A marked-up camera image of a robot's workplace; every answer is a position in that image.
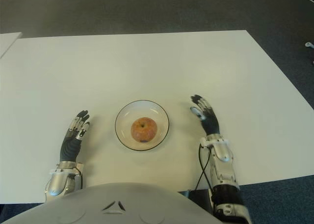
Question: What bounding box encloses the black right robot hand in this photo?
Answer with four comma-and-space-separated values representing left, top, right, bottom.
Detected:
189, 94, 220, 136

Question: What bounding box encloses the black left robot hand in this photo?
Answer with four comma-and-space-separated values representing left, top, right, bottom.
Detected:
60, 109, 91, 163

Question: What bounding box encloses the red yellow apple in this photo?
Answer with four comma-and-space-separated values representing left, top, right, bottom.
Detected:
131, 117, 158, 143

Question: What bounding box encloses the white plate with black rim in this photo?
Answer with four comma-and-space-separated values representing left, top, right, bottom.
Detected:
114, 100, 170, 151

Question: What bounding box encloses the grey robot torso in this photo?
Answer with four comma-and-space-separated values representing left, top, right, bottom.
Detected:
0, 182, 223, 224

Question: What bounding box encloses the white side table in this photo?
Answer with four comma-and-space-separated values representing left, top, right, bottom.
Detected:
0, 32, 23, 59

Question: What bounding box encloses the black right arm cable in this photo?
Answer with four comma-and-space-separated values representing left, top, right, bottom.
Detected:
195, 145, 213, 192

